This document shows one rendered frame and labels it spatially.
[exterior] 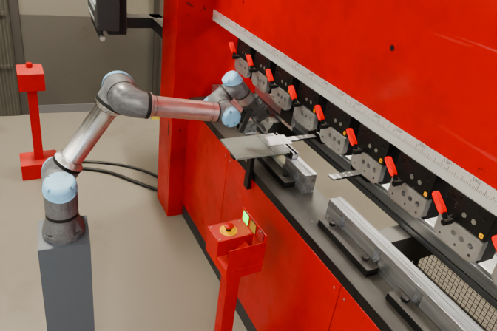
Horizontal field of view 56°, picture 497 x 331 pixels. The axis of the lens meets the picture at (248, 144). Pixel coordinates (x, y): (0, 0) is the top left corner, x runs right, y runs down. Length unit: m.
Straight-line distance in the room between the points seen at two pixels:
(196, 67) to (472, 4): 1.79
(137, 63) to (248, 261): 3.04
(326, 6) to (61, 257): 1.34
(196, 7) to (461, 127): 1.72
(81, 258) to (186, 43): 1.36
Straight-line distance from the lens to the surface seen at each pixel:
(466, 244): 1.42
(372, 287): 1.68
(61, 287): 1.99
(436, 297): 1.60
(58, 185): 1.78
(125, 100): 1.66
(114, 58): 4.54
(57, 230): 1.85
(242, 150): 2.03
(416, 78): 1.45
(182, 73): 2.77
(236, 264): 1.84
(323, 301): 1.85
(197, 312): 2.65
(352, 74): 1.67
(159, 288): 2.76
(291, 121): 2.07
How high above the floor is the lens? 1.97
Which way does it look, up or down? 28 degrees down
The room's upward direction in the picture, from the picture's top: 8 degrees clockwise
